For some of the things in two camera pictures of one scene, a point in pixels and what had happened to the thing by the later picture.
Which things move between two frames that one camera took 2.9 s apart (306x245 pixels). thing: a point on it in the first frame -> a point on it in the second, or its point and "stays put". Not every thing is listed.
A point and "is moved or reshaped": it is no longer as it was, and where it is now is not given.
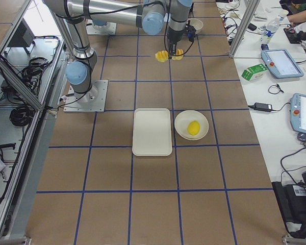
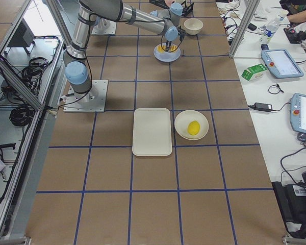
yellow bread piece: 161,56 -> 160,49
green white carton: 254,72 stays put
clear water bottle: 269,30 stays put
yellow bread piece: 178,51 is moved or reshaped
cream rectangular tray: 152,132 stays put
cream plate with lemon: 182,119 stays put
